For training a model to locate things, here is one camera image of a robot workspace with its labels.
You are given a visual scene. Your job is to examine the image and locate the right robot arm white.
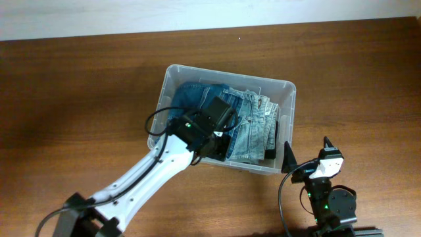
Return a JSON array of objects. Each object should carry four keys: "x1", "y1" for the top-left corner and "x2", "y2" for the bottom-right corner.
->
[{"x1": 278, "y1": 137, "x2": 384, "y2": 237}]

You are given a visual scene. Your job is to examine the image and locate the clear plastic storage container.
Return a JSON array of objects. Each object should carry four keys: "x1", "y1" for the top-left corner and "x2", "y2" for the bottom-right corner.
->
[{"x1": 157, "y1": 65, "x2": 296, "y2": 175}]

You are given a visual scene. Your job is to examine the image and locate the dark blue jeans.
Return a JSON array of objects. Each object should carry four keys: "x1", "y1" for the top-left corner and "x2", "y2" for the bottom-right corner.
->
[{"x1": 166, "y1": 81, "x2": 244, "y2": 159}]

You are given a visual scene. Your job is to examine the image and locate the dark grey garment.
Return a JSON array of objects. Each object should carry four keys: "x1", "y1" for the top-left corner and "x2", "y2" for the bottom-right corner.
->
[{"x1": 264, "y1": 122, "x2": 278, "y2": 160}]

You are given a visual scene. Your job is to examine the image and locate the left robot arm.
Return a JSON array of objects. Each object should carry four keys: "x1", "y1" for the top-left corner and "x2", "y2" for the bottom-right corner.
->
[{"x1": 53, "y1": 109, "x2": 238, "y2": 236}]

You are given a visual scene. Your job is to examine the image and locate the light blue jeans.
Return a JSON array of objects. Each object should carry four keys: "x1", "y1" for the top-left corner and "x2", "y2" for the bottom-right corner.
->
[{"x1": 222, "y1": 88, "x2": 279, "y2": 165}]

